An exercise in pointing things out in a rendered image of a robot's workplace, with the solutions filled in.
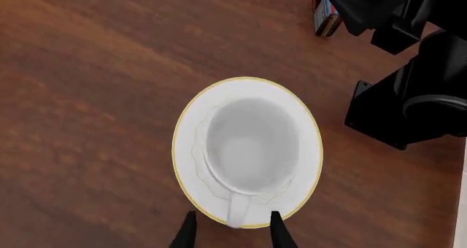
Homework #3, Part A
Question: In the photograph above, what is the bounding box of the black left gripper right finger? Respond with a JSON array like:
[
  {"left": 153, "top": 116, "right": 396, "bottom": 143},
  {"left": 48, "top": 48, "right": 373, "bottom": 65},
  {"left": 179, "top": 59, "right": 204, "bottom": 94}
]
[{"left": 269, "top": 210, "right": 299, "bottom": 248}]

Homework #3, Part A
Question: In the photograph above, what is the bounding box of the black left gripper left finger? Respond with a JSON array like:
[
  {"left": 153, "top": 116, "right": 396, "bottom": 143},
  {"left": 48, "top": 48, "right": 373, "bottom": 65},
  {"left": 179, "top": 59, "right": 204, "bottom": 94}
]
[{"left": 169, "top": 210, "right": 198, "bottom": 248}]

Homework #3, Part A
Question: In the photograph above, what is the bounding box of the white plate with yellow rim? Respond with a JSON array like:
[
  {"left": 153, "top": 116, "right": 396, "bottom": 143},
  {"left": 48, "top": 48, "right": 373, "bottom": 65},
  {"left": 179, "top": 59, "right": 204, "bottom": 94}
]
[{"left": 171, "top": 76, "right": 325, "bottom": 230}]

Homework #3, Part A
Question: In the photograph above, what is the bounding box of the white mug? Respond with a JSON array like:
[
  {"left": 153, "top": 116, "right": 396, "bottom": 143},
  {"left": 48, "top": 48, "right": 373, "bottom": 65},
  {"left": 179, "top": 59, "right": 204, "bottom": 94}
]
[{"left": 201, "top": 95, "right": 302, "bottom": 230}]

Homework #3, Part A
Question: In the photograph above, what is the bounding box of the printed food box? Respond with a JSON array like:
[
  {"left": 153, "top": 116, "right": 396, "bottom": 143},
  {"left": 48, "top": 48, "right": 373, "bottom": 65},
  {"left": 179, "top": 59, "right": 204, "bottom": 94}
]
[{"left": 312, "top": 0, "right": 344, "bottom": 38}]

